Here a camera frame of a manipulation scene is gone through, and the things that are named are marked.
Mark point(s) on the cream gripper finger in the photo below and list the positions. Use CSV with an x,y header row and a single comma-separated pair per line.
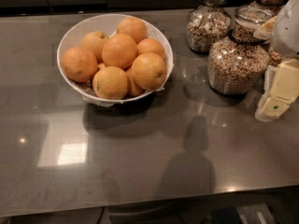
x,y
286,90
270,79

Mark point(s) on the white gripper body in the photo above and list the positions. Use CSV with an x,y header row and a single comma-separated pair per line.
x,y
289,32

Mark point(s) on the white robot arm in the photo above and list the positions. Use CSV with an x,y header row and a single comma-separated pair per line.
x,y
283,30

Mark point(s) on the small hidden lower orange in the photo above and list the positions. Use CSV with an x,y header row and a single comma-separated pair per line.
x,y
134,89

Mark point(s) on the white bowl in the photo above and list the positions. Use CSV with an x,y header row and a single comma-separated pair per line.
x,y
106,23

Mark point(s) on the front glass cereal jar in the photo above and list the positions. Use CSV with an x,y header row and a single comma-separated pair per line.
x,y
237,62

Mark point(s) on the glass cereal jar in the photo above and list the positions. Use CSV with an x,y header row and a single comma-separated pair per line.
x,y
237,62
207,24
275,6

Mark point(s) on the back right glass cereal jar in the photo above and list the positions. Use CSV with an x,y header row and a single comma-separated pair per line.
x,y
275,6

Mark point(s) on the back left glass cereal jar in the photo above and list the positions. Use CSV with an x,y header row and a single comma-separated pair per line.
x,y
207,24

